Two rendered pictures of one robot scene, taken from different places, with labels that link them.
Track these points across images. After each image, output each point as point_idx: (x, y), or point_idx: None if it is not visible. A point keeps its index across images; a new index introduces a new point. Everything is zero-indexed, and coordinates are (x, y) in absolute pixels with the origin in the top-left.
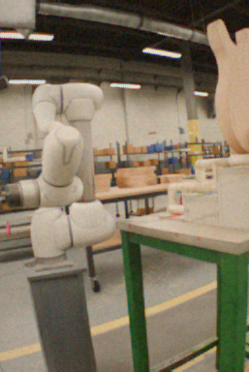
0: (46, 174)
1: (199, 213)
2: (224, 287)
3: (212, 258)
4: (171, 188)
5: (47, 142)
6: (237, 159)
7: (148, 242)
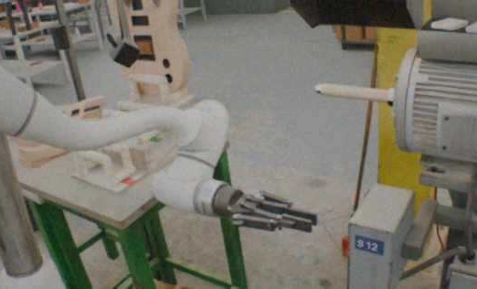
0: (217, 159)
1: (161, 155)
2: (224, 176)
3: None
4: (110, 158)
5: (224, 120)
6: (176, 97)
7: (162, 205)
